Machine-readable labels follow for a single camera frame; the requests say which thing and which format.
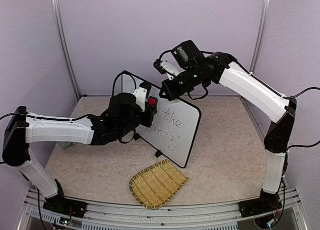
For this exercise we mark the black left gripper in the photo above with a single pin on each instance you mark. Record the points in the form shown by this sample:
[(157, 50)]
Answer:
[(148, 122)]

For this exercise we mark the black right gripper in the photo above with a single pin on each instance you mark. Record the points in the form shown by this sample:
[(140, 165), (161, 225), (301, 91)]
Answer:
[(171, 94)]

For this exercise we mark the red bone-shaped eraser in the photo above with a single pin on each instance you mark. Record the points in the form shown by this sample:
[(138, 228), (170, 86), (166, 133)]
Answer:
[(152, 104)]

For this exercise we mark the white whiteboard black frame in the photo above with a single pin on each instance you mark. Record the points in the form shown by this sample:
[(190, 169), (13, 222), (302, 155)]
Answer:
[(174, 128)]

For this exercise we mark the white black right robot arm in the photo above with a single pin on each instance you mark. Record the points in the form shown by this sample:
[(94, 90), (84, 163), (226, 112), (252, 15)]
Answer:
[(203, 68)]

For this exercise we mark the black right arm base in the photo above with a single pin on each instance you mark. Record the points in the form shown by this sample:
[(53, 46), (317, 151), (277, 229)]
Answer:
[(266, 202)]

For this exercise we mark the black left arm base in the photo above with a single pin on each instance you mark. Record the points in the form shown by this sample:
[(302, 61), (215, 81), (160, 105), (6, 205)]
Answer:
[(60, 204)]

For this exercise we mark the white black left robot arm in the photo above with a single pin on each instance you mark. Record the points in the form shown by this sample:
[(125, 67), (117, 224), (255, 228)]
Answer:
[(125, 112)]

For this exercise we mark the black whiteboard stand foot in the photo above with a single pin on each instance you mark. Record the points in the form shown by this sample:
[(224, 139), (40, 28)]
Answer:
[(158, 153)]

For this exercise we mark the woven bamboo tray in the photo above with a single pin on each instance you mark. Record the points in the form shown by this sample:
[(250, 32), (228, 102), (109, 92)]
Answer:
[(157, 184)]

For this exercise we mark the light blue mug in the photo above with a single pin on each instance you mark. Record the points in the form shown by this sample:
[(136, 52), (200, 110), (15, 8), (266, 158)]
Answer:
[(65, 145)]

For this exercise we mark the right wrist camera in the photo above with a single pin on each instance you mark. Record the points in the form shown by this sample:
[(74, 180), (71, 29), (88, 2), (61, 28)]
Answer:
[(164, 67)]

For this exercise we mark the aluminium front rail frame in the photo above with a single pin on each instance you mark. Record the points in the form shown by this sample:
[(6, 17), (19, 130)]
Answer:
[(103, 215)]

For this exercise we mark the aluminium corner post right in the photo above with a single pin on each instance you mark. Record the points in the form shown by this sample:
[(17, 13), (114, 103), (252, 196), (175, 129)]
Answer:
[(260, 34)]

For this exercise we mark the aluminium corner post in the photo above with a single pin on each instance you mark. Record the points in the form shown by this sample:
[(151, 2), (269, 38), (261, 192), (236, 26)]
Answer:
[(260, 34), (64, 46)]

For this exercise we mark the aluminium corner post left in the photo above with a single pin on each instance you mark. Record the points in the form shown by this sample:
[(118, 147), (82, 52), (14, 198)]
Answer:
[(64, 46)]

